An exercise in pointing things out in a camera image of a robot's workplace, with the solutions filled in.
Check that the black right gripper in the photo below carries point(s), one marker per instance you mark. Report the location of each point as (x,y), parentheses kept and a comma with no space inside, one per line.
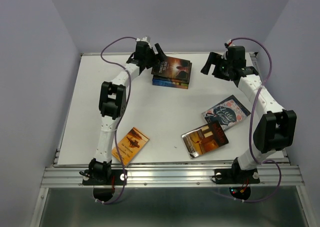
(212,59)

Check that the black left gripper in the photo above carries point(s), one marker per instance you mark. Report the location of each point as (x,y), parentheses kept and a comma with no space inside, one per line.
(155,58)

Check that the Three Days to See book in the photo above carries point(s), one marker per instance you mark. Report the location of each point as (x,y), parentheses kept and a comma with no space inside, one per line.
(173,69)

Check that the A Tale of Two Cities book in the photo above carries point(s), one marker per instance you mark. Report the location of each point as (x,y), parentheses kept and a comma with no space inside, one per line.
(170,81)

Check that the Animal Farm book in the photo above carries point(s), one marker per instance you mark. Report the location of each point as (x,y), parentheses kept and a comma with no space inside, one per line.
(170,84)

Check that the Little Women book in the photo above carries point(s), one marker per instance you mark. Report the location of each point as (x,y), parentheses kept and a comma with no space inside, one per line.
(228,113)

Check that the brown glossy paperback book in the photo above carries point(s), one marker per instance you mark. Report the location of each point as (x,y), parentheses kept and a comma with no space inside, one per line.
(204,139)

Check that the orange Huckleberry Finn book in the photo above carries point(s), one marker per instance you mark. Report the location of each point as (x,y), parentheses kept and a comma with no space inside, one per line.
(130,146)

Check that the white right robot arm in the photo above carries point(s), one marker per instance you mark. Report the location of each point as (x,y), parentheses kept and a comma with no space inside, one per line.
(276,127)

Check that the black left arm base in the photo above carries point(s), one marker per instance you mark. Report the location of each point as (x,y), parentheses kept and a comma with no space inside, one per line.
(108,184)

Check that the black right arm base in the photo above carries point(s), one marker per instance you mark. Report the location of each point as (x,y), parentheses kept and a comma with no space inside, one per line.
(238,179)

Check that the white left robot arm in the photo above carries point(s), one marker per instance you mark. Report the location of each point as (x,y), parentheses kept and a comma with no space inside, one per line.
(113,101)

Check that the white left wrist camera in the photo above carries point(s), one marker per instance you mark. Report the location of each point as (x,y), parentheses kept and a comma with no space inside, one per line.
(146,39)

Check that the aluminium mounting rail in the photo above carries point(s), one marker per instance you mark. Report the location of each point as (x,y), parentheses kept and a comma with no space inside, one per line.
(170,175)

